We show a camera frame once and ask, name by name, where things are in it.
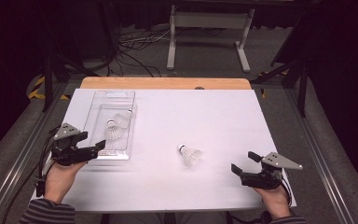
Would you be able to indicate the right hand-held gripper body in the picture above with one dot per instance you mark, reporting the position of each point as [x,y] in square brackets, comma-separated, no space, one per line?
[262,180]

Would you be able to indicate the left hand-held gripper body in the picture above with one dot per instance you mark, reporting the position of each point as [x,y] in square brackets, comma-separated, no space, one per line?
[66,154]

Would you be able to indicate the white feather shuttlecock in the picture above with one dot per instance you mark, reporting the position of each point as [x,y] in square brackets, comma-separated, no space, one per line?
[113,131]
[191,155]
[123,118]

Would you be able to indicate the clear plastic bin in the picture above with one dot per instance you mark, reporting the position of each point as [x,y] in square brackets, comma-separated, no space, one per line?
[122,146]

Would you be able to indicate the person's right hand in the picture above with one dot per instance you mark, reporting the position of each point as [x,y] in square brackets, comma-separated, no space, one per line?
[274,202]

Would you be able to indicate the person's left hand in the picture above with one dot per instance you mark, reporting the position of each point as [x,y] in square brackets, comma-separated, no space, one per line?
[60,182]

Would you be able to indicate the white table cover sheet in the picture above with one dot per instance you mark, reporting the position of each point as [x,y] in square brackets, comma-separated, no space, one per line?
[214,124]

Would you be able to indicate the yellow black hazard tape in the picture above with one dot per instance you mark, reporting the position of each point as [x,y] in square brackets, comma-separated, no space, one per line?
[37,93]

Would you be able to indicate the black tripod stand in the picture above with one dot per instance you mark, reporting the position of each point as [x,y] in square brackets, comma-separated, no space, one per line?
[47,84]

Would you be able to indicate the wooden table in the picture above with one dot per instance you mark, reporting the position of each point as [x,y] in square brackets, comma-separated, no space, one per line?
[136,83]

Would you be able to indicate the black metal stand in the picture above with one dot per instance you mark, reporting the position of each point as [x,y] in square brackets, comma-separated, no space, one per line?
[303,93]

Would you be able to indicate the aluminium floor rail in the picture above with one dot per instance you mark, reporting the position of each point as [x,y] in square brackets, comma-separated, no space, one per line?
[317,149]
[15,165]

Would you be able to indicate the white metal stand frame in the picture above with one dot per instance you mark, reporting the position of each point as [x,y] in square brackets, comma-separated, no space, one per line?
[211,20]

